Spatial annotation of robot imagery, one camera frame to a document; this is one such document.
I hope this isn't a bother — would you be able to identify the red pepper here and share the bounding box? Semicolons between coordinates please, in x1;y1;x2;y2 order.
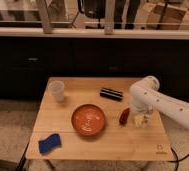
119;108;130;125

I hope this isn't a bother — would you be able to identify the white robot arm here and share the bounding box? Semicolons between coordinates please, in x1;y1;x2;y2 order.
130;76;189;129

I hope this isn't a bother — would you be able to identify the orange ceramic bowl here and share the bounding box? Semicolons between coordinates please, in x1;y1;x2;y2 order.
71;104;106;136

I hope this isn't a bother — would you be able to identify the wooden folding table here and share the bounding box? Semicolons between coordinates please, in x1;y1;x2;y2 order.
26;77;172;161

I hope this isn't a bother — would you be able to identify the clear plastic cup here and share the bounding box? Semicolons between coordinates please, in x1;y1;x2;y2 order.
48;81;65;102

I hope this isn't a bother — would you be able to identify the clear plastic bottle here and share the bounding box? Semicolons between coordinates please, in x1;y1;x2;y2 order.
133;112;152;128

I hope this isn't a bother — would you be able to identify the blue sponge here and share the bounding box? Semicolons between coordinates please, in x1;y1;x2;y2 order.
38;133;61;154

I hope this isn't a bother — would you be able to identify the dark low cabinet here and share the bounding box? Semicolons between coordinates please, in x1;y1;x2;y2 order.
0;36;189;102

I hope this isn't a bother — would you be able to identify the black cable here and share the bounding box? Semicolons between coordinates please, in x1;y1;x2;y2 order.
168;136;189;171

